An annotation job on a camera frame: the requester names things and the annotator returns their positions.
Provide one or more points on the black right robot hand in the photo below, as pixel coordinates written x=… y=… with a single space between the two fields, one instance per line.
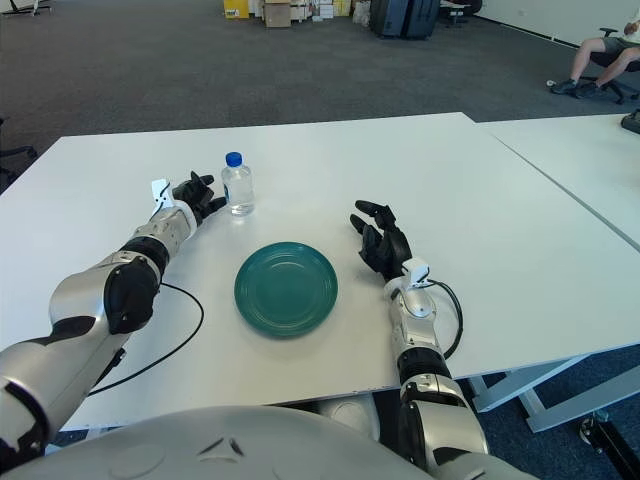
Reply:
x=387 y=245

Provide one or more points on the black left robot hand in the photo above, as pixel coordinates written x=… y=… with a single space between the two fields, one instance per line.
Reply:
x=195 y=195

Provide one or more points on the clear bottle with blue cap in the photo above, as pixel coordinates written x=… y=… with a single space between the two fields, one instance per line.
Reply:
x=239 y=187

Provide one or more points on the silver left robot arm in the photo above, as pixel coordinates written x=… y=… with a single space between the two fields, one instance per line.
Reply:
x=115 y=300

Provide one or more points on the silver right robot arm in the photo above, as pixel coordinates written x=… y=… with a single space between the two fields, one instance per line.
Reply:
x=430 y=350

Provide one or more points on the green round plate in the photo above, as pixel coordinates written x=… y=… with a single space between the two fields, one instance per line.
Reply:
x=286 y=290

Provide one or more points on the yellow box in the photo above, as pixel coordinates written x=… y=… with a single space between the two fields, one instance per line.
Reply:
x=236 y=9

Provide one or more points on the brown cardboard box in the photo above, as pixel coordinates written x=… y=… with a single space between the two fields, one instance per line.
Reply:
x=277 y=14

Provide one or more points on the stack of white boxes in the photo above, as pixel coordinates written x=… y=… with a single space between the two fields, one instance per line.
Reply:
x=322 y=10

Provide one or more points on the clear plastic bag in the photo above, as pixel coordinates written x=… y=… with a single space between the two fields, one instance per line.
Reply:
x=361 y=14

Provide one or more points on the black and white floor stand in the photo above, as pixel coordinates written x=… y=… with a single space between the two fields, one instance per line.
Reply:
x=30 y=6

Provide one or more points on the grey robot torso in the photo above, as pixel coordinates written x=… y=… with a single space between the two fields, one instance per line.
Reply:
x=225 y=450

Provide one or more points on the black bag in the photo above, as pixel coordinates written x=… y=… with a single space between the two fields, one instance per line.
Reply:
x=631 y=122

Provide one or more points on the seated person in shorts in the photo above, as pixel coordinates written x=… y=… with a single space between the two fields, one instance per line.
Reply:
x=585 y=55

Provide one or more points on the black office chair under person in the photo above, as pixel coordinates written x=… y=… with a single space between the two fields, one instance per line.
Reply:
x=617 y=90

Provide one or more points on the black stand with caster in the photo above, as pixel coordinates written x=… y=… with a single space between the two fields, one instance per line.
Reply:
x=610 y=442

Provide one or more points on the white table leg frame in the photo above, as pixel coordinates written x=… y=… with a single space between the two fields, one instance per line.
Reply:
x=502 y=395

